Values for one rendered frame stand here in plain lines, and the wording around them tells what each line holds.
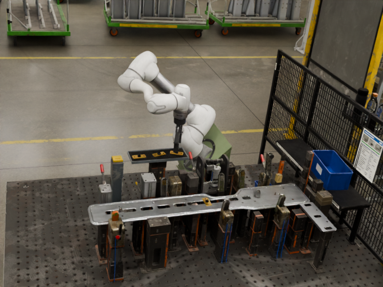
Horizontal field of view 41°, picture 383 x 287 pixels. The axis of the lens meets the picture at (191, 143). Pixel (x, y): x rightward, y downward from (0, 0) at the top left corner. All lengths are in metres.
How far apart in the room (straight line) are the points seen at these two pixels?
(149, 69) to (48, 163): 2.22
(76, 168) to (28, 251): 2.23
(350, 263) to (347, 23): 2.72
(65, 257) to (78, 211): 0.46
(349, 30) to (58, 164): 3.21
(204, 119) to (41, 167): 2.19
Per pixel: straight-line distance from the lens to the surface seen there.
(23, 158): 5.54
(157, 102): 2.94
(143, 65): 3.51
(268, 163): 3.34
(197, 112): 3.68
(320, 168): 3.48
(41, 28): 8.97
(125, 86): 3.47
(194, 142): 3.67
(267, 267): 3.19
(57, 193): 3.68
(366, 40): 5.09
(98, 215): 2.95
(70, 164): 5.39
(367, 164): 3.40
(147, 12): 10.05
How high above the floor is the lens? 2.74
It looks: 28 degrees down
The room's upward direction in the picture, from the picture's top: 6 degrees clockwise
